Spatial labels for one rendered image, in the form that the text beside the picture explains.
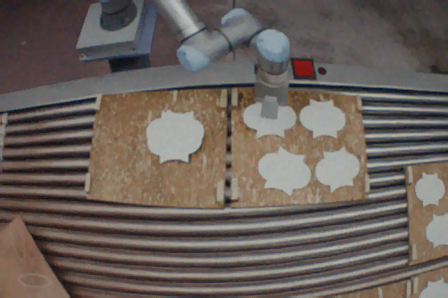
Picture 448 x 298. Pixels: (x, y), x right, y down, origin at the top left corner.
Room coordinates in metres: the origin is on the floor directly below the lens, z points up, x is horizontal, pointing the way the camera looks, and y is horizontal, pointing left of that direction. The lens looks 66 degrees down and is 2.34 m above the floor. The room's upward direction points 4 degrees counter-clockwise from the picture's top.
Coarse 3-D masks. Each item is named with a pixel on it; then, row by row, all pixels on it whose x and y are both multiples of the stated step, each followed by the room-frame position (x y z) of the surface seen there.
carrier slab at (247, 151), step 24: (240, 96) 0.78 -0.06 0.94; (288, 96) 0.77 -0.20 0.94; (312, 96) 0.77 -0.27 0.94; (336, 96) 0.77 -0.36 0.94; (240, 120) 0.71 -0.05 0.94; (360, 120) 0.69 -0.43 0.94; (240, 144) 0.64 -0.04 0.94; (264, 144) 0.63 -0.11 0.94; (288, 144) 0.62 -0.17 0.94; (312, 144) 0.62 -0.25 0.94; (336, 144) 0.61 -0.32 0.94; (360, 144) 0.61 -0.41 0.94; (240, 168) 0.57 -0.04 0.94; (312, 168) 0.55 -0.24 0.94; (360, 168) 0.53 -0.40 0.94; (240, 192) 0.50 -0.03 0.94; (264, 192) 0.49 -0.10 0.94; (312, 192) 0.48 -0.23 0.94; (336, 192) 0.47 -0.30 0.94; (360, 192) 0.45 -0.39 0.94
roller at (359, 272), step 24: (384, 264) 0.20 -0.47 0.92; (408, 264) 0.18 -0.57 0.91; (120, 288) 0.21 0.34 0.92; (144, 288) 0.22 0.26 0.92; (168, 288) 0.22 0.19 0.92; (192, 288) 0.22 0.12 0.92; (216, 288) 0.22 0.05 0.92; (240, 288) 0.21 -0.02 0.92; (264, 288) 0.20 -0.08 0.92; (288, 288) 0.19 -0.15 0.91
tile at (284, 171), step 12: (276, 156) 0.59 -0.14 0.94; (288, 156) 0.59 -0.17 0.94; (300, 156) 0.58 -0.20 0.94; (264, 168) 0.56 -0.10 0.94; (276, 168) 0.55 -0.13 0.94; (288, 168) 0.55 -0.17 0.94; (300, 168) 0.55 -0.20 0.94; (276, 180) 0.52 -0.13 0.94; (288, 180) 0.52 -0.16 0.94; (300, 180) 0.51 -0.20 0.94; (288, 192) 0.48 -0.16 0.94
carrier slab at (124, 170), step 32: (128, 96) 0.82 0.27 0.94; (160, 96) 0.81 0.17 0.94; (192, 96) 0.79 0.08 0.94; (96, 128) 0.73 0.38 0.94; (128, 128) 0.71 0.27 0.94; (224, 128) 0.69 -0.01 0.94; (96, 160) 0.62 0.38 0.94; (128, 160) 0.61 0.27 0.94; (160, 160) 0.61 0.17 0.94; (192, 160) 0.60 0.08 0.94; (224, 160) 0.59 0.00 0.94; (96, 192) 0.52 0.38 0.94; (128, 192) 0.52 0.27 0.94; (160, 192) 0.51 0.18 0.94; (192, 192) 0.51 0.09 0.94; (224, 192) 0.50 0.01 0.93
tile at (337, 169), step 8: (328, 152) 0.59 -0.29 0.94; (336, 152) 0.58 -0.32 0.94; (344, 152) 0.58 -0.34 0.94; (328, 160) 0.56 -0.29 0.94; (336, 160) 0.56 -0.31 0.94; (344, 160) 0.56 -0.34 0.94; (352, 160) 0.55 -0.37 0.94; (320, 168) 0.54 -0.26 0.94; (328, 168) 0.54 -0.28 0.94; (336, 168) 0.54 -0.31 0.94; (344, 168) 0.53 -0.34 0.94; (352, 168) 0.53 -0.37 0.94; (320, 176) 0.52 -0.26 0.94; (328, 176) 0.51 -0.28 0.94; (336, 176) 0.51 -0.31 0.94; (344, 176) 0.51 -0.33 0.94; (352, 176) 0.50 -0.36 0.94; (328, 184) 0.49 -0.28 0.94; (336, 184) 0.49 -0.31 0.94; (344, 184) 0.48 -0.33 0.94; (352, 184) 0.48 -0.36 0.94
